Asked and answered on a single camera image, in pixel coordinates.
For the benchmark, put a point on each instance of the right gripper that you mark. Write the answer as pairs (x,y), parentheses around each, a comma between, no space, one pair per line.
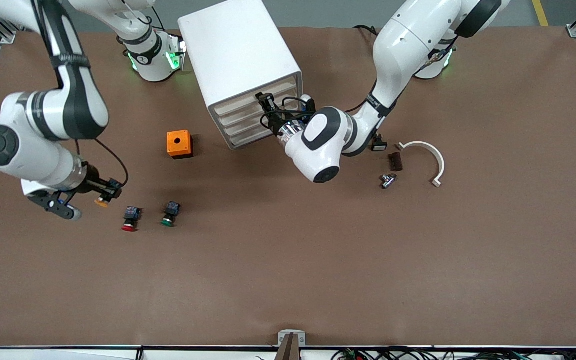
(94,183)

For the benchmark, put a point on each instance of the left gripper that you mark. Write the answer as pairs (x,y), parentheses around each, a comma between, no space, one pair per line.
(276,120)

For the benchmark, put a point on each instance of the yellow push button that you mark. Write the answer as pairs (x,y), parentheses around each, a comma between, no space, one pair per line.
(101,202)

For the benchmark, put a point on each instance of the beige cabinet drawer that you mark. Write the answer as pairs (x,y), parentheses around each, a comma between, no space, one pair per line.
(240,116)
(245,137)
(243,127)
(238,105)

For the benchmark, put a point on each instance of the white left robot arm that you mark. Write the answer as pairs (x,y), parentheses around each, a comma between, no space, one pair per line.
(408,45)

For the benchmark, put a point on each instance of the red mushroom push button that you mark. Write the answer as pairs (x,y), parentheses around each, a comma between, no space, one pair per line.
(131,217)

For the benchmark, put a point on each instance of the white drawer cabinet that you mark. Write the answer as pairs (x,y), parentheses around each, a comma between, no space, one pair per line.
(233,50)

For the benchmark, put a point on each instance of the green mushroom push button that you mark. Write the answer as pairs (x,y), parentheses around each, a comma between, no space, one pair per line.
(170,212)

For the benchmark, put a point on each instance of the white square push button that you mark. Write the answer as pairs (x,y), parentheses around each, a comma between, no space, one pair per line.
(379,146)

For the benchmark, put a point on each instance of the brown rectangular block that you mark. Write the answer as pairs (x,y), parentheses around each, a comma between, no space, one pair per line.
(396,161)

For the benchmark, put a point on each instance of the small metal fitting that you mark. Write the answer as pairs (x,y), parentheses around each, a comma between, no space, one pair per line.
(388,180)

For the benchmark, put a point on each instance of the orange button enclosure box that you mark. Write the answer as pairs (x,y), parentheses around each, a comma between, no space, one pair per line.
(178,142)

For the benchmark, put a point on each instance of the grey metal bracket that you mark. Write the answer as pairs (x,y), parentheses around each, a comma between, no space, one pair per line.
(282,339)

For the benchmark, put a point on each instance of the dark camera post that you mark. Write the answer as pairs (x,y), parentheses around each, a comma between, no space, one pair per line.
(289,351)

